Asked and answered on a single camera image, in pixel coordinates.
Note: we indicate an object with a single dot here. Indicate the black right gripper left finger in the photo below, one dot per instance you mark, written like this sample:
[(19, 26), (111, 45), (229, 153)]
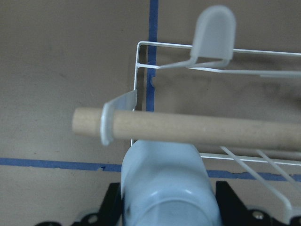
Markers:
[(111, 207)]

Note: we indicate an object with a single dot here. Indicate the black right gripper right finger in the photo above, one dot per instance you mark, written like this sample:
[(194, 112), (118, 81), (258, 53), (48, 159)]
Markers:
[(233, 211)]

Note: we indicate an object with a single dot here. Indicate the light blue ikea cup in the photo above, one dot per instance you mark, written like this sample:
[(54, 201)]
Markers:
[(166, 184)]

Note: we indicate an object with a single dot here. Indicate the wooden rack dowel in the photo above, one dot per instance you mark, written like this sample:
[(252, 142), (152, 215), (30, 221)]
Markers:
[(186, 129)]

